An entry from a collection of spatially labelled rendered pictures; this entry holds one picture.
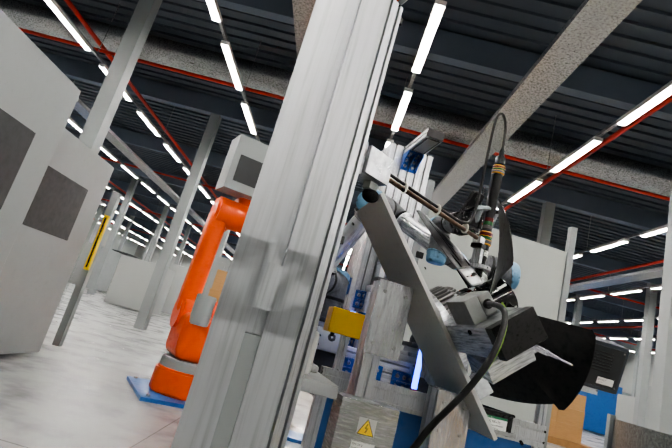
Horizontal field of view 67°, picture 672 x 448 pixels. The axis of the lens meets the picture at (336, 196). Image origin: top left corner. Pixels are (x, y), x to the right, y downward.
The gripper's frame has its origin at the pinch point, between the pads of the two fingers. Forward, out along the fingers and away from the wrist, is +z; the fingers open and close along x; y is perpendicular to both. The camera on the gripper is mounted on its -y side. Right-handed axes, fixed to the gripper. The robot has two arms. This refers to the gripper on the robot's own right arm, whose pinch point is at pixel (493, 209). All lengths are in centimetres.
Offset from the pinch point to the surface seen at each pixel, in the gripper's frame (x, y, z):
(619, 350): -82, 29, -17
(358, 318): 22, 45, -37
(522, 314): 21, 38, 46
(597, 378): -77, 42, -21
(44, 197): 197, 3, -376
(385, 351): 33, 54, 11
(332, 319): 31, 48, -39
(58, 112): 188, -45, -257
